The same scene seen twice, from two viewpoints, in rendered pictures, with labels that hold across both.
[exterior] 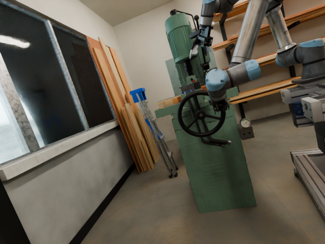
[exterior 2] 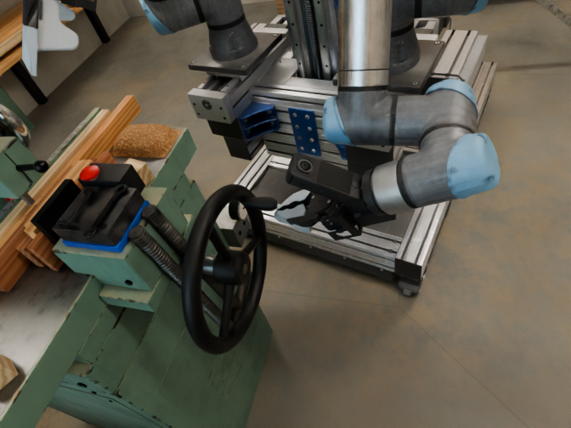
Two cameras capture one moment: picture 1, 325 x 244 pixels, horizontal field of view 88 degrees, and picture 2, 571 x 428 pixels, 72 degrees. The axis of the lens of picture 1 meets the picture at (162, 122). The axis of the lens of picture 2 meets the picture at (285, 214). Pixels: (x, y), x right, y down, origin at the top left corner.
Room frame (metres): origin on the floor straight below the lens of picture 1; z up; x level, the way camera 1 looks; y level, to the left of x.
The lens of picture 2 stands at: (0.81, 0.14, 1.35)
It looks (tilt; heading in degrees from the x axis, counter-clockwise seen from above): 47 degrees down; 283
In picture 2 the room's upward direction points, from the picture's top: 17 degrees counter-clockwise
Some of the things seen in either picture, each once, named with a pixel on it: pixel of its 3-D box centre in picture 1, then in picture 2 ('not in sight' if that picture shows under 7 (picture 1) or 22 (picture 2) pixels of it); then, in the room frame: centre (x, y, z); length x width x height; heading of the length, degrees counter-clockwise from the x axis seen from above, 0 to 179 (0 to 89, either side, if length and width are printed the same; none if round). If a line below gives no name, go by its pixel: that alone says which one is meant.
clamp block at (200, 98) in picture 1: (192, 97); (125, 235); (1.16, -0.25, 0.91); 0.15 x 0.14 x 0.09; 76
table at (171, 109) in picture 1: (194, 102); (98, 246); (1.25, -0.27, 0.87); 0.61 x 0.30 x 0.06; 76
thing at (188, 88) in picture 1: (190, 87); (104, 202); (1.16, -0.25, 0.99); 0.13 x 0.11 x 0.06; 76
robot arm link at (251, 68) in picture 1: (241, 74); (436, 121); (0.66, -0.35, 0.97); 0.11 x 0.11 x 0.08; 75
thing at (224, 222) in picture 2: (244, 131); (223, 225); (1.15, -0.54, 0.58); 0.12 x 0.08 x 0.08; 166
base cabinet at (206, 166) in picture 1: (212, 154); (136, 335); (1.46, -0.35, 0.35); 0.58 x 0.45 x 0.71; 166
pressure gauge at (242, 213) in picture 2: (245, 124); (238, 210); (1.08, -0.52, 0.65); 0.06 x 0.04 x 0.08; 76
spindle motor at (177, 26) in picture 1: (181, 39); not in sight; (1.34, -0.32, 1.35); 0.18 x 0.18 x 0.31
